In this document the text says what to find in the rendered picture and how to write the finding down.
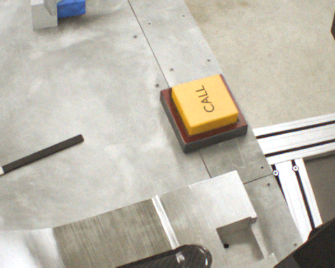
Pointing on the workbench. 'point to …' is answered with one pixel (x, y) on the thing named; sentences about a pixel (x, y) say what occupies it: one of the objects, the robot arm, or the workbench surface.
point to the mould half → (133, 231)
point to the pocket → (242, 242)
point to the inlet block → (67, 9)
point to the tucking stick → (36, 156)
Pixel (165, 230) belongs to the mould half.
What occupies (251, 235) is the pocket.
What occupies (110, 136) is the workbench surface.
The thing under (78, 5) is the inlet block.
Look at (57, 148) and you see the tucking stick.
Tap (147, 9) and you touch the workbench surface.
